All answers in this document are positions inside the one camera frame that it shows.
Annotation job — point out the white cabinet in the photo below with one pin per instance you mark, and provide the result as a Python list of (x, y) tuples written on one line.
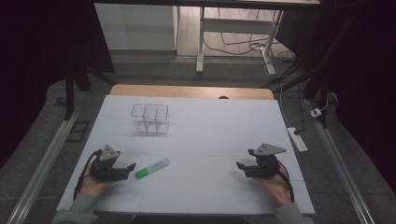
[(137, 26)]

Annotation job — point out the person's left hand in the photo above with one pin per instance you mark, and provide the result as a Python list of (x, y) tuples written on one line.
[(91, 185)]

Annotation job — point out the white board table cover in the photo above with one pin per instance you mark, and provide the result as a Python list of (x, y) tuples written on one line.
[(202, 140)]

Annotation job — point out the black floor frame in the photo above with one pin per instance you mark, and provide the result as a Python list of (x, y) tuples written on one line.
[(77, 131)]

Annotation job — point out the person's right hand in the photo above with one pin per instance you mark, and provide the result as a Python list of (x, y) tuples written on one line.
[(277, 186)]

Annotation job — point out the white power strip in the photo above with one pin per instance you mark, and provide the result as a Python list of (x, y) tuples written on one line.
[(298, 140)]

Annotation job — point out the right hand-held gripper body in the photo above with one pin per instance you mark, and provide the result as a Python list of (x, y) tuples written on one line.
[(266, 163)]

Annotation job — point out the black curtain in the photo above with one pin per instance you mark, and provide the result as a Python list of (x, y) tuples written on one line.
[(367, 77), (31, 62)]

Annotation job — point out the clear plastic pen holder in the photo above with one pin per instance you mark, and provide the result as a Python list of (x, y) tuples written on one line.
[(150, 118)]

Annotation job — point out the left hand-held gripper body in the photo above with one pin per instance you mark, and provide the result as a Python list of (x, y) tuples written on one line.
[(106, 165)]

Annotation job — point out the white desk frame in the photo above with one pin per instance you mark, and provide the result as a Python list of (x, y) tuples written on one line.
[(236, 25)]

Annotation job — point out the green highlighter pen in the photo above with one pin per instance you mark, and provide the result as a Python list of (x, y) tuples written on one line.
[(152, 168)]

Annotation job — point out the aluminium rail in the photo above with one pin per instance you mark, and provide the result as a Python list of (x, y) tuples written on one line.
[(339, 161), (43, 161)]

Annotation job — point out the black metal stand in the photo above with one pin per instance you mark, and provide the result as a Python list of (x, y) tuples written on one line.
[(314, 81), (70, 93)]

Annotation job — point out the wooden table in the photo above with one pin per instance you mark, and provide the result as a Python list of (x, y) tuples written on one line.
[(186, 91)]

